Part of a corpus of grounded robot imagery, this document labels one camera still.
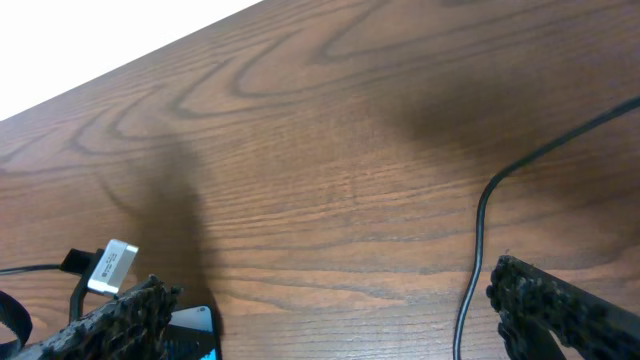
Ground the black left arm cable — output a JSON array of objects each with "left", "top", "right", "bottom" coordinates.
[{"left": 0, "top": 247, "right": 106, "bottom": 346}]

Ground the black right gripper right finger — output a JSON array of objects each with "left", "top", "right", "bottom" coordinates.
[{"left": 486, "top": 255, "right": 639, "bottom": 360}]

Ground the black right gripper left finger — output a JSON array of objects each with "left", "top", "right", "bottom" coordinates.
[{"left": 10, "top": 275, "right": 183, "bottom": 360}]

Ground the black USB charging cable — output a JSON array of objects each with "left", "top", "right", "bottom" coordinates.
[{"left": 452, "top": 94, "right": 640, "bottom": 360}]

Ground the blue Galaxy smartphone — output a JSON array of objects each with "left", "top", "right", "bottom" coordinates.
[{"left": 164, "top": 305, "right": 223, "bottom": 360}]

